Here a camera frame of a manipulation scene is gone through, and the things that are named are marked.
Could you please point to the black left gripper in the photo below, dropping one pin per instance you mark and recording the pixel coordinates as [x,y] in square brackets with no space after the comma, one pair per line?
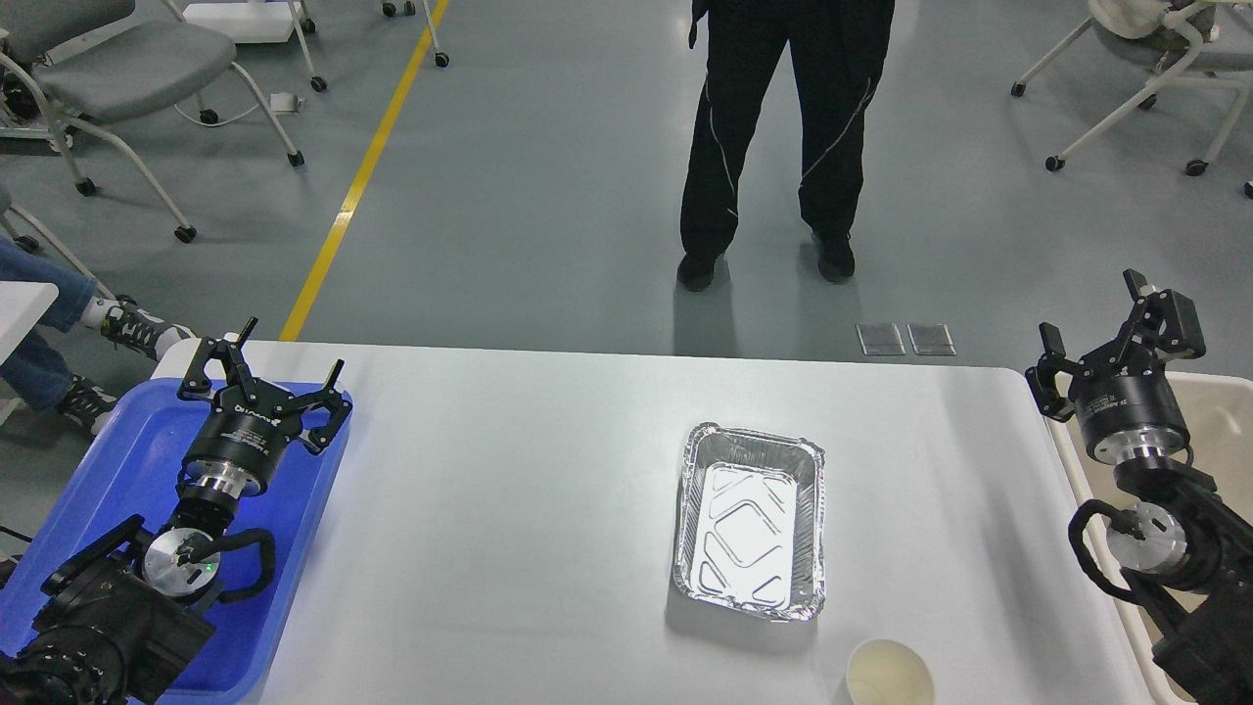
[249,427]

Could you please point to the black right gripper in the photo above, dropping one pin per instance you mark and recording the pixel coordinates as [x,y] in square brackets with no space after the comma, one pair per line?
[1135,413]

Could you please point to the white paper cup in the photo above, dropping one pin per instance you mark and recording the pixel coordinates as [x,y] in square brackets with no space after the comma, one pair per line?
[885,671]

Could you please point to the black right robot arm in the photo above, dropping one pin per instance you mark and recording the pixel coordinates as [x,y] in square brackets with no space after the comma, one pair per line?
[1178,552]

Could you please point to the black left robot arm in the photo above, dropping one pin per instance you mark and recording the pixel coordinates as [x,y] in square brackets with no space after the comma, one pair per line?
[167,569]

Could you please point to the beige plastic bin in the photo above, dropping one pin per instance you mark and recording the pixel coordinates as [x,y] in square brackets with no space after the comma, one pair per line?
[1218,413]

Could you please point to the blue plastic tray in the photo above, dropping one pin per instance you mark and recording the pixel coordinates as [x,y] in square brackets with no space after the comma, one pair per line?
[131,469]

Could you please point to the right floor outlet cover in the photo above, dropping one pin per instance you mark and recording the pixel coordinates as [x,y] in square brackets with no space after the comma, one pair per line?
[931,339]

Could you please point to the floor outlet cover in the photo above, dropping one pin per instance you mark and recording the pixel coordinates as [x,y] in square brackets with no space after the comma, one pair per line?
[880,339]
[931,339]

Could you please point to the left floor outlet cover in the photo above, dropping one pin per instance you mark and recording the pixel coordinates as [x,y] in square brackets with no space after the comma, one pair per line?
[880,339]

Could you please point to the white side table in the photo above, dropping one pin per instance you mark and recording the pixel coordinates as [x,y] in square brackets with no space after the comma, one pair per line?
[22,305]

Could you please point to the white power adapter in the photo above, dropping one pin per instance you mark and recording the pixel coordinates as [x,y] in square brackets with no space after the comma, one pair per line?
[284,103]

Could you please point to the white chair right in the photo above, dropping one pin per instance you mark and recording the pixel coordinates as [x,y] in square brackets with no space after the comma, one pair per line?
[1198,44]

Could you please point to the white rolling cart base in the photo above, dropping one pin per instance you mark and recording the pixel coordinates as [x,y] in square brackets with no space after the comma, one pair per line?
[261,22]

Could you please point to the grey chair left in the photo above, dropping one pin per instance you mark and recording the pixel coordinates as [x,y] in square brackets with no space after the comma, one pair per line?
[143,69]

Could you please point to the aluminium foil tray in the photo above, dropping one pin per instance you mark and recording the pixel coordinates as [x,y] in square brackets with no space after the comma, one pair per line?
[749,523]

